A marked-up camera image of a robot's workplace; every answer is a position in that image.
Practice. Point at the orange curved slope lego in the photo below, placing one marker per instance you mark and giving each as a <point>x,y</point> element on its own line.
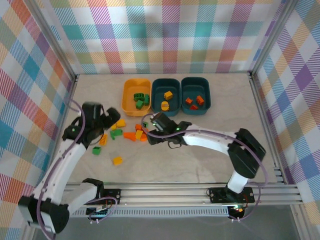
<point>129,135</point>

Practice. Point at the orange lego brick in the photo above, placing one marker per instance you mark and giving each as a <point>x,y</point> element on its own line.
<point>193,107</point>
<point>189,100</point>
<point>143,139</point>
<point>200,100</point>
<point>138,127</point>

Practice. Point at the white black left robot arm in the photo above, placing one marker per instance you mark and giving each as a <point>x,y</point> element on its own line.
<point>62,160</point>

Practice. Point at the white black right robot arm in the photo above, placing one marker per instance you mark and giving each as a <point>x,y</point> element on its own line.
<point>210,140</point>

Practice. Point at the green lego brick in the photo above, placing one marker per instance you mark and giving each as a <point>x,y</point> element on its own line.
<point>139,105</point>
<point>146,98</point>
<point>112,135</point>
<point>96,150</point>
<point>118,132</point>
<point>137,96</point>

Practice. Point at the yellow slope lego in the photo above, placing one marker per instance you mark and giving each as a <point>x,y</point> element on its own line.
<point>139,133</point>

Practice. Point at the yellow rounded lego grey print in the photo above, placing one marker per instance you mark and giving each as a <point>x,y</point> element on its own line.
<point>165,106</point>

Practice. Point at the yellow plastic container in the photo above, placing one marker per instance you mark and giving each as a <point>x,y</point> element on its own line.
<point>130,87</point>

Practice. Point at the teal plastic container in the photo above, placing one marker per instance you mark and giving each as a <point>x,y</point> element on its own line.
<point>160,87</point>
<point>197,86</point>

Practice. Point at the plaid cloth panel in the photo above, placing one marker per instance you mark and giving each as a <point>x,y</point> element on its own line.
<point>295,100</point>
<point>160,35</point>
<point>25,87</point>

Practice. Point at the small circuit board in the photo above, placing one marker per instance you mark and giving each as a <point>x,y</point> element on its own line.
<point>236,209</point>
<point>98,211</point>

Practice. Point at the aluminium frame rail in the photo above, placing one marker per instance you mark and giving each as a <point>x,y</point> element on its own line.
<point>162,193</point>
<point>265,125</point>
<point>67,100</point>

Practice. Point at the aluminium frame post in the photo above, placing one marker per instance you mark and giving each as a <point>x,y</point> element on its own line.
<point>273,37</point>
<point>52,42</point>

